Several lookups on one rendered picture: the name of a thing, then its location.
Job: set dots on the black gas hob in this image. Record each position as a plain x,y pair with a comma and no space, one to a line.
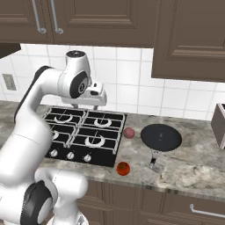
96,146

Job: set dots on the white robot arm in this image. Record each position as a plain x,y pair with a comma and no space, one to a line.
29,140

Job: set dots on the black frying pan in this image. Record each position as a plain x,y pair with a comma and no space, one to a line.
161,137

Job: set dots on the reddish round onion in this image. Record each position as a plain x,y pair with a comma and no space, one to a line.
129,133

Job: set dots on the brown base cupboard door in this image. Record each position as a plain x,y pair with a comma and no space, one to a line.
111,205

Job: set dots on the red tomato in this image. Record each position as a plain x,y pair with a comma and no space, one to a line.
123,168

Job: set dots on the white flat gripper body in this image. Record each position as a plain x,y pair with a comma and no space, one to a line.
88,100

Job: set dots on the grey wall socket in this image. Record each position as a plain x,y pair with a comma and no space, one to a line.
9,82

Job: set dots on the silver hob knob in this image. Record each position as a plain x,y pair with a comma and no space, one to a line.
53,153
87,158
70,155

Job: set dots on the dark extractor hood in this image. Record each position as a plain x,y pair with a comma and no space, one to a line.
7,49

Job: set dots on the brown drawer front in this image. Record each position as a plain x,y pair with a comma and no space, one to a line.
187,209

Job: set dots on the brown wall cupboard door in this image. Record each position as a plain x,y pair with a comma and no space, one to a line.
111,20
17,17
190,38

